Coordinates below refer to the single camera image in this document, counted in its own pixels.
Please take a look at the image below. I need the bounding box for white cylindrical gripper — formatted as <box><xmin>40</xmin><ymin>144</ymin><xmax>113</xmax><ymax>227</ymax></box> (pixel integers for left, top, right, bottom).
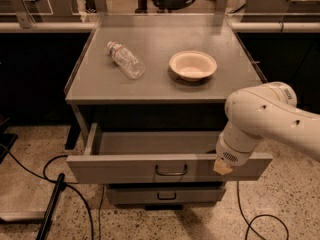
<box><xmin>213</xmin><ymin>121</ymin><xmax>262</xmax><ymax>175</ymax></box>

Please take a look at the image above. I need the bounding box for grey top drawer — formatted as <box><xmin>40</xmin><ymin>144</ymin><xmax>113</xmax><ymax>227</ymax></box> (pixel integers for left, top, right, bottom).
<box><xmin>67</xmin><ymin>123</ymin><xmax>272</xmax><ymax>184</ymax></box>

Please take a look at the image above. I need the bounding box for grey drawer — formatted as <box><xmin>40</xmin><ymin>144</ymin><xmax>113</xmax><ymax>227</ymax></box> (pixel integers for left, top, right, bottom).
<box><xmin>107</xmin><ymin>184</ymin><xmax>226</xmax><ymax>205</ymax></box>
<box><xmin>67</xmin><ymin>123</ymin><xmax>272</xmax><ymax>184</ymax></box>

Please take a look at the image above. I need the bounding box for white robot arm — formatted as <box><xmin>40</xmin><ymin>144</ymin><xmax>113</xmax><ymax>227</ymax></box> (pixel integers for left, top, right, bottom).
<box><xmin>213</xmin><ymin>82</ymin><xmax>320</xmax><ymax>175</ymax></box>

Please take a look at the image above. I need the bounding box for grey drawer cabinet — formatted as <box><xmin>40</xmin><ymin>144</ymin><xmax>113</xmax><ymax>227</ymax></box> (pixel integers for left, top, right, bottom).
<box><xmin>66</xmin><ymin>15</ymin><xmax>263</xmax><ymax>195</ymax></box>

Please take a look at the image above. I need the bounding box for grey bottom drawer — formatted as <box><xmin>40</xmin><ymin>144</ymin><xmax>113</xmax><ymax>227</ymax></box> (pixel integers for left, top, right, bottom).
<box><xmin>107</xmin><ymin>184</ymin><xmax>226</xmax><ymax>205</ymax></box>

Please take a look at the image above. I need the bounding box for white paper bowl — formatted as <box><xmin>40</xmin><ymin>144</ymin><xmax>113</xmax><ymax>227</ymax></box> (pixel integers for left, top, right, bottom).
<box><xmin>169</xmin><ymin>51</ymin><xmax>217</xmax><ymax>82</ymax></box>

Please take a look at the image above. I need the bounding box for clear plastic water bottle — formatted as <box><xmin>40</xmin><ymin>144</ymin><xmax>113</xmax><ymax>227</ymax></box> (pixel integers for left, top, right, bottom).
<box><xmin>107</xmin><ymin>41</ymin><xmax>145</xmax><ymax>79</ymax></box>

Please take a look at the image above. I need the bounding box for black pole on floor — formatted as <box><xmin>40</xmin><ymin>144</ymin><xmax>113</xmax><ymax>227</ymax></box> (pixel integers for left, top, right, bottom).
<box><xmin>36</xmin><ymin>173</ymin><xmax>65</xmax><ymax>240</ymax></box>

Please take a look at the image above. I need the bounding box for black floor cable right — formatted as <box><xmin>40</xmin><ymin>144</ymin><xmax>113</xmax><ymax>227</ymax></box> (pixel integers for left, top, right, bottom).
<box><xmin>235</xmin><ymin>180</ymin><xmax>290</xmax><ymax>240</ymax></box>

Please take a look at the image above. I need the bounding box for black floor cable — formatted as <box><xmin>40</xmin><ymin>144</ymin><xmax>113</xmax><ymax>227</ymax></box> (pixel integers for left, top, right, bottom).
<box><xmin>0</xmin><ymin>143</ymin><xmax>106</xmax><ymax>240</ymax></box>
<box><xmin>235</xmin><ymin>180</ymin><xmax>290</xmax><ymax>240</ymax></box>

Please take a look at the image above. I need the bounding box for white horizontal rail pipe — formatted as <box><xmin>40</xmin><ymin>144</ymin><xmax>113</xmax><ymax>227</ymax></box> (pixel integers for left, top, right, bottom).
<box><xmin>0</xmin><ymin>21</ymin><xmax>320</xmax><ymax>34</ymax></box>

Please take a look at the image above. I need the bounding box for black floor cable left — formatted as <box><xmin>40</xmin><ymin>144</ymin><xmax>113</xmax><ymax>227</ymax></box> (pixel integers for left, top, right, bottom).
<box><xmin>0</xmin><ymin>143</ymin><xmax>106</xmax><ymax>240</ymax></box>

